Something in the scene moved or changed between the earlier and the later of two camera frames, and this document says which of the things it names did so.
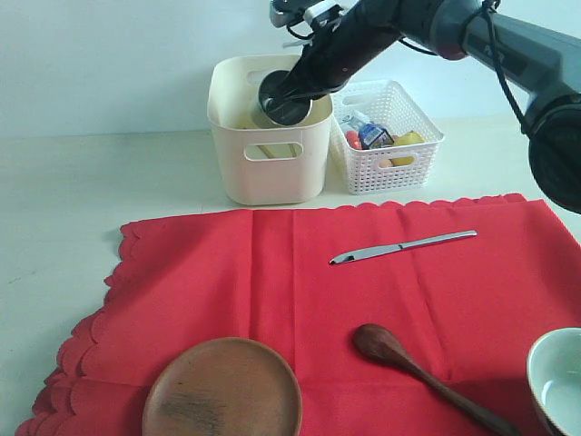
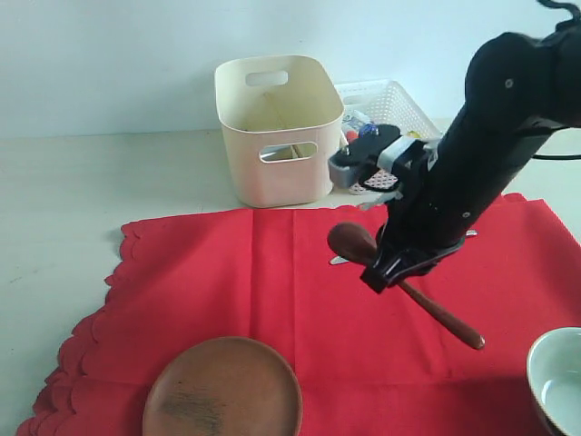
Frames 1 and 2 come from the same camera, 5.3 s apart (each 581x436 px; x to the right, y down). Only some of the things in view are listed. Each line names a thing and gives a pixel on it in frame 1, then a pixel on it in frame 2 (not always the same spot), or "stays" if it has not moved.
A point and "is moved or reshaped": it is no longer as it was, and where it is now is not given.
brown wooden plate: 228,386 stays
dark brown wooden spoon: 379,344 -> 353,241
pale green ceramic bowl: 554,372 stays
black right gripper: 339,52 -> 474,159
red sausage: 353,139 is moved or reshaped
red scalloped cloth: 468,285 stays
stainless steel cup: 283,108 -> 274,153
